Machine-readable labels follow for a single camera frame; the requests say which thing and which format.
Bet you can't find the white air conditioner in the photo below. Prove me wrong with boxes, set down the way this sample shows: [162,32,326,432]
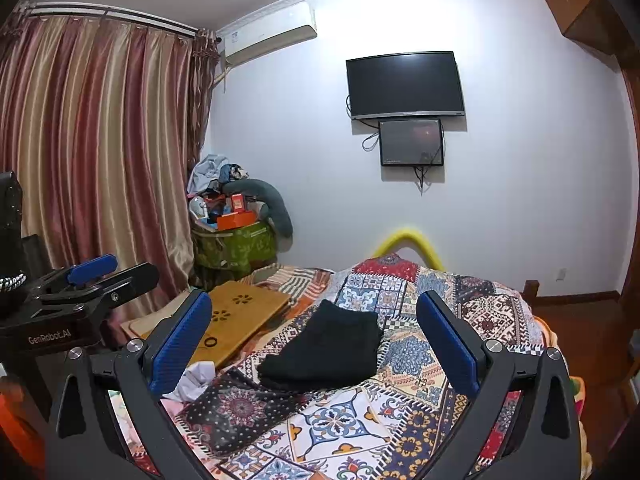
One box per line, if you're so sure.
[220,2,318,67]

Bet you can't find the black pants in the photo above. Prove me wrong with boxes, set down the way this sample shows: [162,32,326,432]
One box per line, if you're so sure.
[257,300,382,391]

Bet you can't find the large wall television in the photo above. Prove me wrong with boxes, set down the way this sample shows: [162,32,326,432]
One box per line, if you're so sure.
[346,51,465,119]

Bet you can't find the striped red gold curtain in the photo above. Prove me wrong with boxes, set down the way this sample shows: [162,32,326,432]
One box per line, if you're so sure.
[1,9,219,322]

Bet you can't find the orange box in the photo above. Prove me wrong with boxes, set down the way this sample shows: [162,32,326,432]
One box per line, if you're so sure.
[216,210,258,231]

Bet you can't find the wooden wardrobe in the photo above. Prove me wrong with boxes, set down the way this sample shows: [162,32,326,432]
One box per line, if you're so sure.
[544,0,639,321]

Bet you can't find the white crumpled cloth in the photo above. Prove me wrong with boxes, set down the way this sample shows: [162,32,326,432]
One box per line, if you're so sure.
[163,361,216,403]

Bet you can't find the yellow bed rail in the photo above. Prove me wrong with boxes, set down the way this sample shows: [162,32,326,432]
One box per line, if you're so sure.
[373,228,446,271]

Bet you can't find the grey plush toy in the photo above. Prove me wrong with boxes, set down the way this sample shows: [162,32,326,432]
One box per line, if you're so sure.
[222,178,293,238]

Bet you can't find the green storage basket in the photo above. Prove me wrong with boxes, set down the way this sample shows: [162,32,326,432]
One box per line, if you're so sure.
[191,221,277,276]

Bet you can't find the patchwork patterned bedspread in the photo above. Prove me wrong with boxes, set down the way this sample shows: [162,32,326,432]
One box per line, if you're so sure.
[160,254,556,479]

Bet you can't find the bamboo lap desk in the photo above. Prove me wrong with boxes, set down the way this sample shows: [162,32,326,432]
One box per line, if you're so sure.
[119,279,292,369]

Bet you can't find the small wall monitor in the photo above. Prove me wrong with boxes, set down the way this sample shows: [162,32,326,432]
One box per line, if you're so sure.
[380,118,444,167]

